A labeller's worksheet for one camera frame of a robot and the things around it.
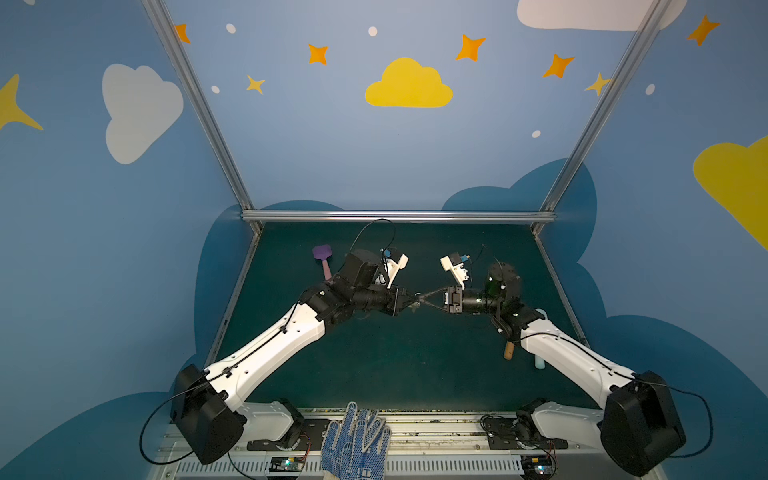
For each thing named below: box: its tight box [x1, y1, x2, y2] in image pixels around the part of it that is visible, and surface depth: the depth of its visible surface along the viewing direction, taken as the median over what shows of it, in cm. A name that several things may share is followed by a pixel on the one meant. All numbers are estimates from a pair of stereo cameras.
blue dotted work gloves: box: [321, 402, 392, 480], surface depth 73 cm
